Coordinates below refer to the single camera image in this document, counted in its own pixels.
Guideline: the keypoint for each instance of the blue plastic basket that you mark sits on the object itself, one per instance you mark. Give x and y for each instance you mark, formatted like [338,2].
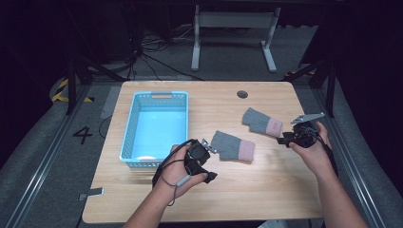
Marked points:
[158,133]

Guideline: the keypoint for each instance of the grey glove with pink cuff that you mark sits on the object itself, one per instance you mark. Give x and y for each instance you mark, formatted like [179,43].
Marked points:
[261,122]
[231,147]

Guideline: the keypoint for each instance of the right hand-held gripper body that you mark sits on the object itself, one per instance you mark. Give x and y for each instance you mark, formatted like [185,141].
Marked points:
[304,134]

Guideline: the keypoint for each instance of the black metal stand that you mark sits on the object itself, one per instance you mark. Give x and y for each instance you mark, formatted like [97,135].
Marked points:
[71,85]
[331,91]

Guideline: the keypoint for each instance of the aluminium floor rail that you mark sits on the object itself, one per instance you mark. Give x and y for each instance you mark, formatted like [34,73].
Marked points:
[47,158]
[355,171]

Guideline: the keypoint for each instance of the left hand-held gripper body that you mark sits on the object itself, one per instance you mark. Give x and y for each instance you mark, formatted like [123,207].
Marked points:
[197,153]

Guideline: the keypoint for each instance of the small metal table bracket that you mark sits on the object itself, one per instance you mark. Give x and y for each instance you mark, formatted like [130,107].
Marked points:
[93,192]

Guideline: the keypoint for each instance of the person's right hand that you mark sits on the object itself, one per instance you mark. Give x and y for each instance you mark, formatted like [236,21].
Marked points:
[318,158]

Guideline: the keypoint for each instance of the white metal desk frame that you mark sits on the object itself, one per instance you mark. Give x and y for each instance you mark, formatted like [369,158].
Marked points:
[234,19]

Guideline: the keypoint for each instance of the yellow black hazard tape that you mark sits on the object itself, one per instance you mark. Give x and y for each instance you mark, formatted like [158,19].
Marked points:
[60,91]

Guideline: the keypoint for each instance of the person's left hand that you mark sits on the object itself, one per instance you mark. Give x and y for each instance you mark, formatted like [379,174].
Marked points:
[174,177]

